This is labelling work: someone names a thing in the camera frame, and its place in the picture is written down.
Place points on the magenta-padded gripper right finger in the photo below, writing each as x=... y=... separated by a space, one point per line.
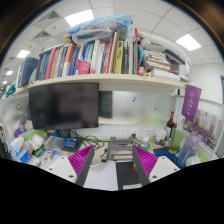
x=163 y=165

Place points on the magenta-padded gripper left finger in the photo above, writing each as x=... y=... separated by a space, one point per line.
x=63 y=166

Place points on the translucent purple water bottle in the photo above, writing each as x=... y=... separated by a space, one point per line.
x=187 y=150

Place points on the black desk mat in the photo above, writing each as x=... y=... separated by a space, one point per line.
x=126 y=175
x=173 y=161

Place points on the small blue box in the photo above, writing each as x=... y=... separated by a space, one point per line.
x=70 y=143

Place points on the clear plastic box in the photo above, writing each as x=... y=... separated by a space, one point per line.
x=54 y=142

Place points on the white ceramic jar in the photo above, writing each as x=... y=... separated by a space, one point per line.
x=160 y=136

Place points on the white desk mat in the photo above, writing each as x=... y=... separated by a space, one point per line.
x=101 y=180

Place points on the dark wine bottle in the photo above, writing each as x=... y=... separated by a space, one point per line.
x=170 y=125

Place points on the tissue box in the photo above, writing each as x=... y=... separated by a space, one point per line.
x=19 y=150

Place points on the silver metal laptop stand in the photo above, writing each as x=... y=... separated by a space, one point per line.
x=120 y=146

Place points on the black computer monitor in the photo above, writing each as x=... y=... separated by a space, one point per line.
x=63 y=105

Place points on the purple pennant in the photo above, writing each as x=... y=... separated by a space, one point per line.
x=190 y=103

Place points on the ceiling lights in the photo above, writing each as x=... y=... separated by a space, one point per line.
x=80 y=17

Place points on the white wall socket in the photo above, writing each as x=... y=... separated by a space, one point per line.
x=135 y=132
x=121 y=133
x=148 y=132

